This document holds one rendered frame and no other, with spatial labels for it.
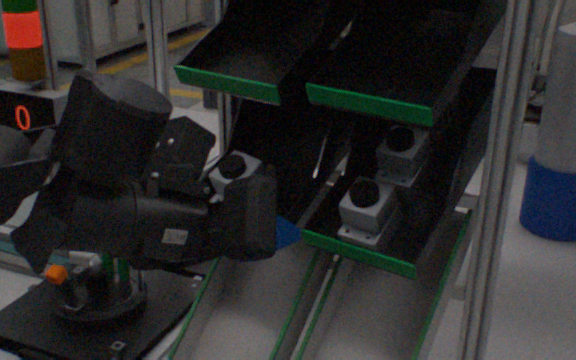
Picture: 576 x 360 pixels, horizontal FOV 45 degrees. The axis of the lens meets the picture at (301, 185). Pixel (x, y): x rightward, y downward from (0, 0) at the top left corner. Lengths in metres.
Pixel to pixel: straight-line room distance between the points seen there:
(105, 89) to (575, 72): 1.11
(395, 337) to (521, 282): 0.60
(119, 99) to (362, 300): 0.47
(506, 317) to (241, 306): 0.55
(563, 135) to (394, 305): 0.75
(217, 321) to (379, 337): 0.21
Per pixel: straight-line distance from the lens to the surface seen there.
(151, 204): 0.52
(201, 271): 1.12
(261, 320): 0.87
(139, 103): 0.47
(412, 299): 0.83
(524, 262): 1.45
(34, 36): 1.12
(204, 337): 0.90
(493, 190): 0.77
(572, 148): 1.49
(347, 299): 0.85
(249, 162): 0.75
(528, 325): 1.26
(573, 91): 1.46
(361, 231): 0.70
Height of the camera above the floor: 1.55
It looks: 24 degrees down
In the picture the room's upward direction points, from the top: 2 degrees clockwise
